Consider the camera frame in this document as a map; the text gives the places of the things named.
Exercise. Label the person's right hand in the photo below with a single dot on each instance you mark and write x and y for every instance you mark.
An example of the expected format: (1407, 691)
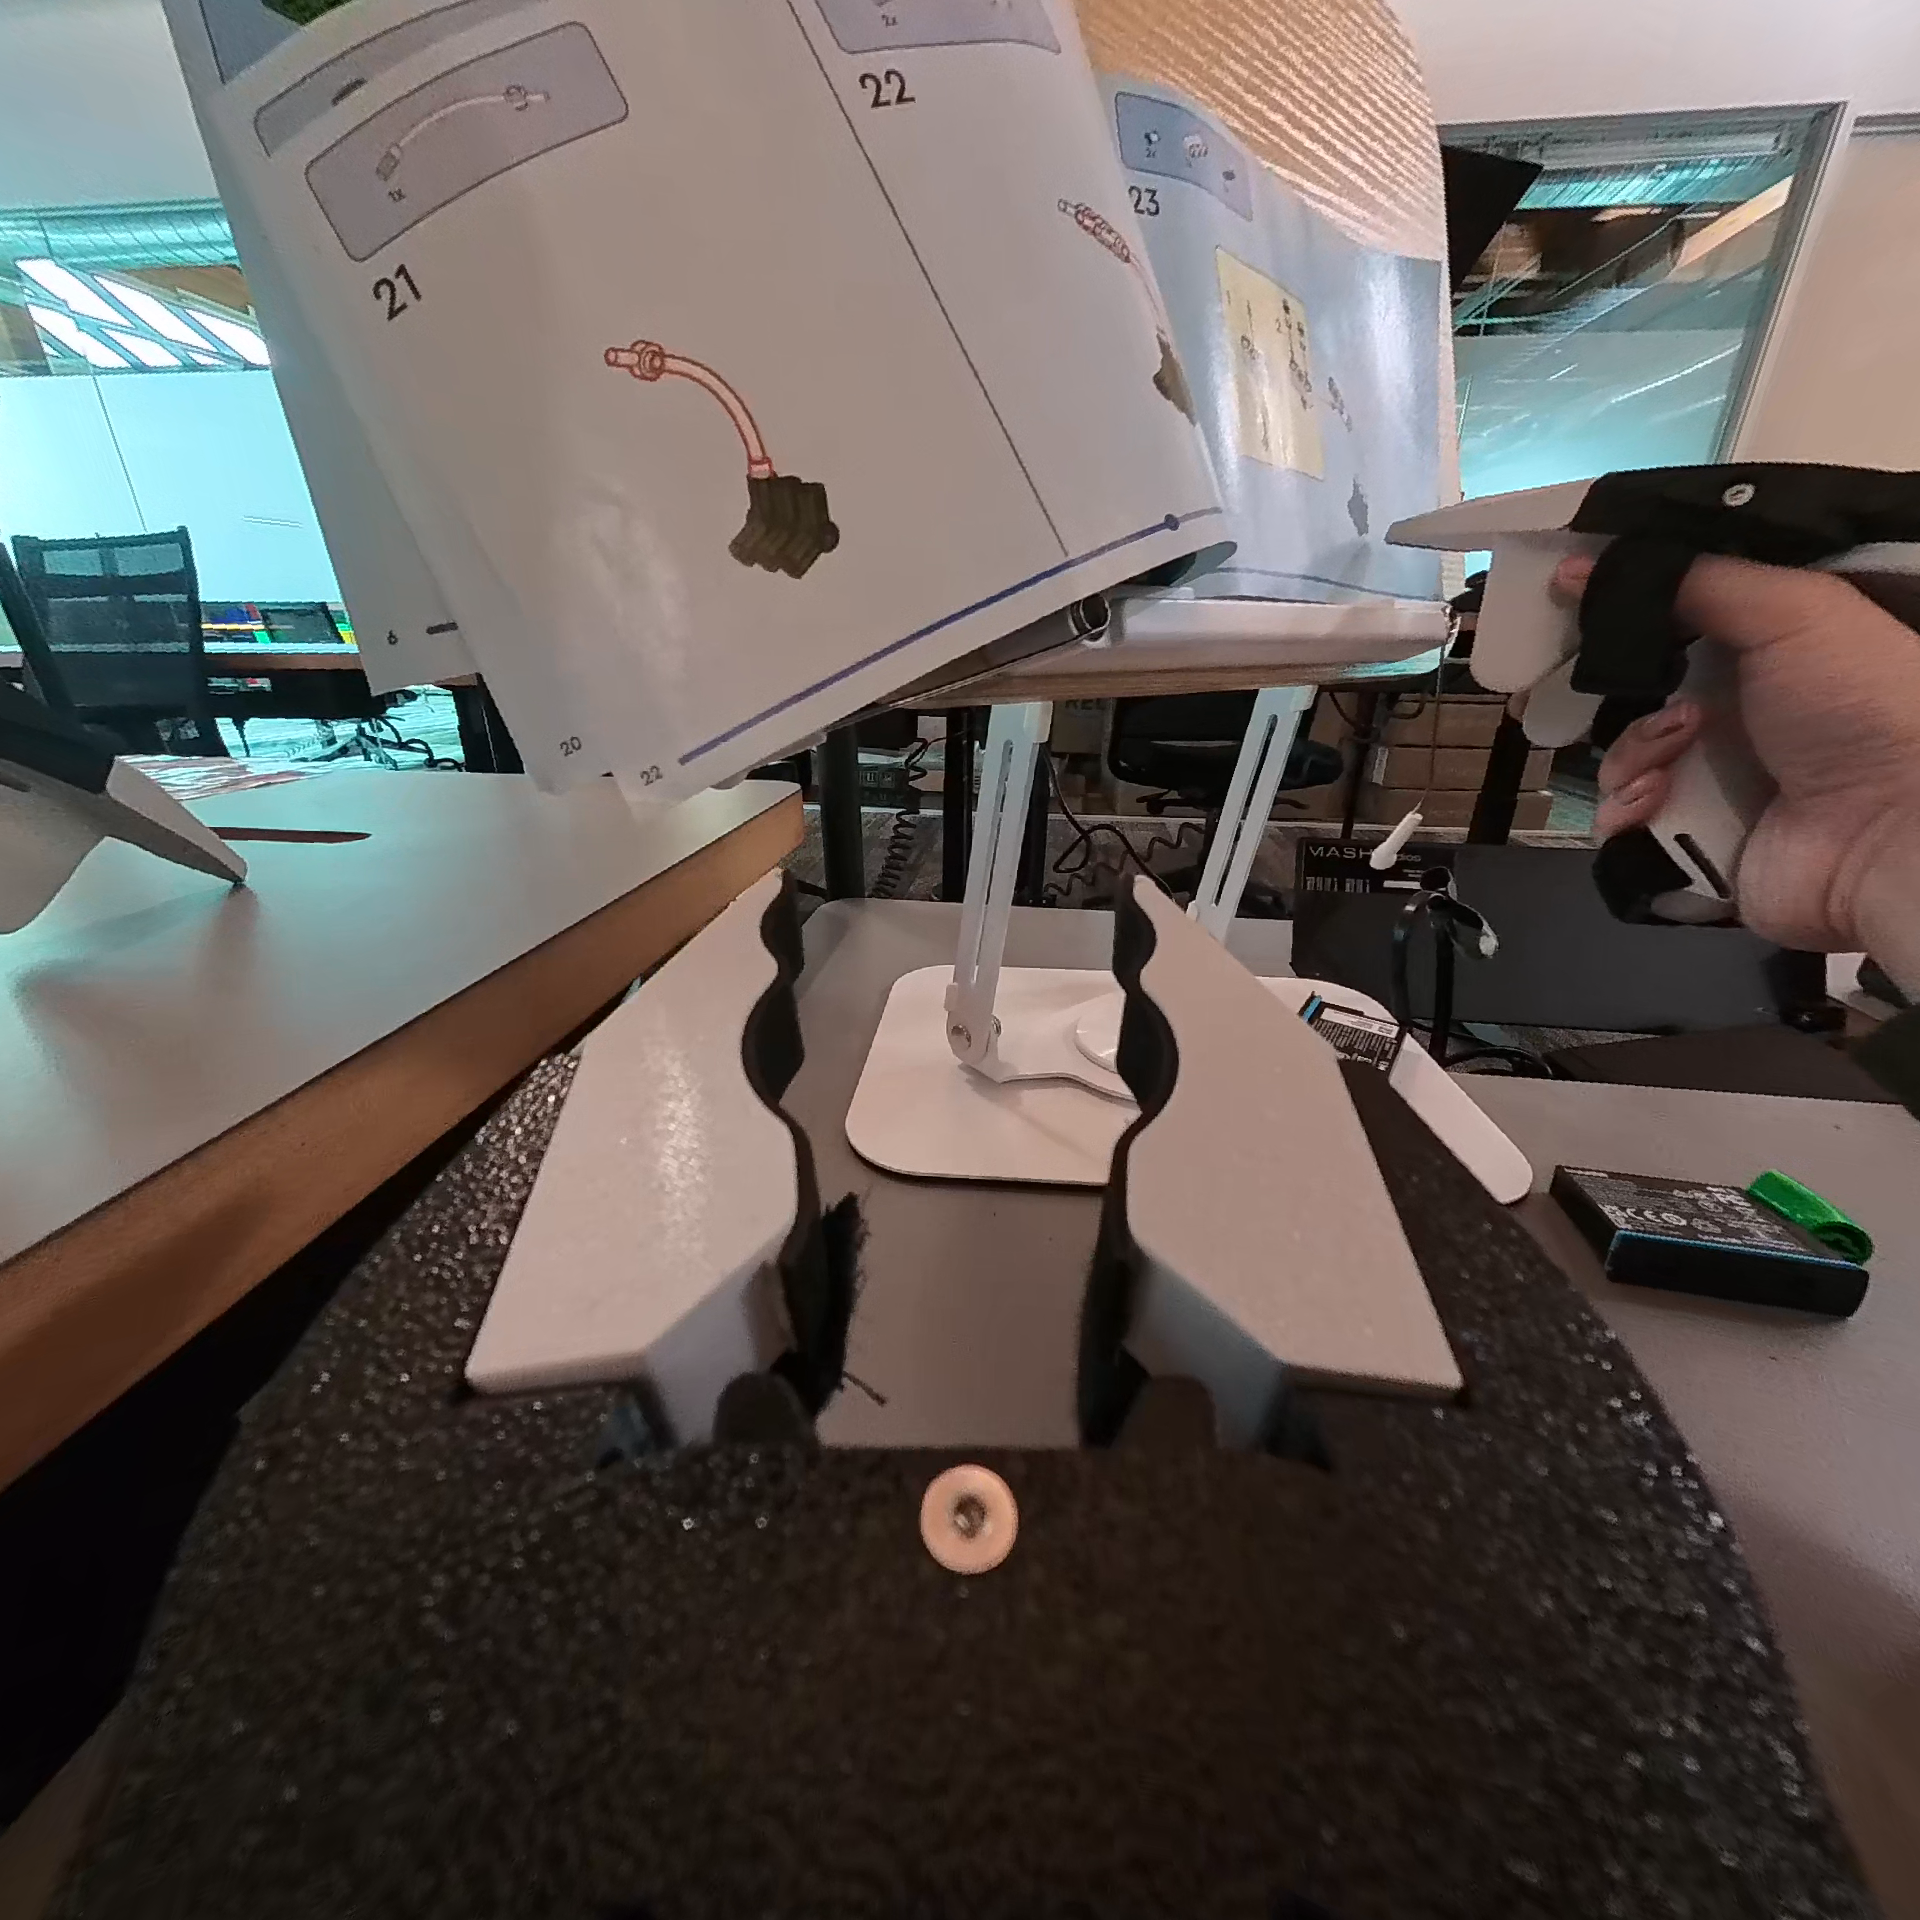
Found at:
(1829, 750)

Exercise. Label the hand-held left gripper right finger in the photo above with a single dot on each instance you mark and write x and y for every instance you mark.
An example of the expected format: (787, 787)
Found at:
(1290, 1214)

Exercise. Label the large black wall screen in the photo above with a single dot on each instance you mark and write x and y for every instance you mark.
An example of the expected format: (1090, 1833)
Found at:
(1485, 202)

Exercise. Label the black office chair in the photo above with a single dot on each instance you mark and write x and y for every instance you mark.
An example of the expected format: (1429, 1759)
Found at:
(1202, 756)

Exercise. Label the stack of cardboard boxes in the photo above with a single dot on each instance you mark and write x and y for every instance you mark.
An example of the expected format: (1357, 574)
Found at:
(1425, 763)

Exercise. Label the light blue instruction booklet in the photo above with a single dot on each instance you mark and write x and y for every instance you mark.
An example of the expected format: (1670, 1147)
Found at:
(750, 376)

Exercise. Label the black mesh chair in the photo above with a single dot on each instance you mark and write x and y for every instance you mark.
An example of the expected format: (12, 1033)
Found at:
(119, 616)

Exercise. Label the wood-edged grey table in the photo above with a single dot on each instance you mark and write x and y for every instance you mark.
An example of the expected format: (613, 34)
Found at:
(300, 974)

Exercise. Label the dark flat panel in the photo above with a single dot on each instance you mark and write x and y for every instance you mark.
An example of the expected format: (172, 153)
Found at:
(1577, 945)

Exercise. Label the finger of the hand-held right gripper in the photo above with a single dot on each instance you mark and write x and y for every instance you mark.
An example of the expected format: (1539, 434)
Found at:
(1485, 518)

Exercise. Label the black battery pack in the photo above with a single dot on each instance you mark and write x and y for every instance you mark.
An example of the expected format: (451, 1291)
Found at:
(1711, 1231)

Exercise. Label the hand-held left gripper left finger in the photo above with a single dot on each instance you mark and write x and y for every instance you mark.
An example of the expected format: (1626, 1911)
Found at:
(645, 1184)

